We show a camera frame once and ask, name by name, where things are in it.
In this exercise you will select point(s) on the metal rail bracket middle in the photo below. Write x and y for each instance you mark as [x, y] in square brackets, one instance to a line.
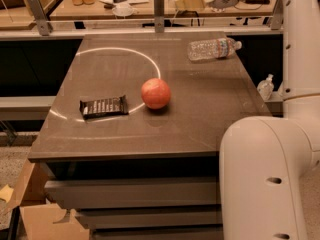
[159, 16]

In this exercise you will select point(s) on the metal rail bracket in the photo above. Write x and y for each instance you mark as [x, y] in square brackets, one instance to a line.
[277, 18]
[42, 23]
[159, 16]

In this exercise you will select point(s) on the grey drawer cabinet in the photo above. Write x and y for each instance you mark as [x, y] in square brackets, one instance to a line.
[152, 174]

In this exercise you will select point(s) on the white bowl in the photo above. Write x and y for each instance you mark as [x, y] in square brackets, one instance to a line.
[123, 10]

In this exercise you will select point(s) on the red apple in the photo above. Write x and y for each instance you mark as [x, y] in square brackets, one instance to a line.
[155, 93]

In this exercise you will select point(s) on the small clear bottle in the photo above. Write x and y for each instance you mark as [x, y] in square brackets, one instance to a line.
[265, 87]

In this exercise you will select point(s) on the wooden desk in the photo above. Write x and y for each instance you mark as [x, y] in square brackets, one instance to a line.
[67, 11]

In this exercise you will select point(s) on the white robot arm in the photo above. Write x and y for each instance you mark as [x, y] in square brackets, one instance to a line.
[262, 158]

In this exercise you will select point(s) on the metal rail bracket right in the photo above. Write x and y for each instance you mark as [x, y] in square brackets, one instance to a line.
[277, 18]

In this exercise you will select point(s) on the cardboard box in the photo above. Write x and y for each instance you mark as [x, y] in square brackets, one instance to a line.
[42, 219]

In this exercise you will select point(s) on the black rxbar chocolate bar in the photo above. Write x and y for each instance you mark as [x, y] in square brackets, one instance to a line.
[106, 107]

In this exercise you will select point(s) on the clear plastic water bottle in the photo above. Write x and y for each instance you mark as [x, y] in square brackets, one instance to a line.
[212, 49]

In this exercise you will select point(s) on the metal rail bracket left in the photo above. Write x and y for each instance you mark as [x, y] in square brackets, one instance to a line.
[42, 23]

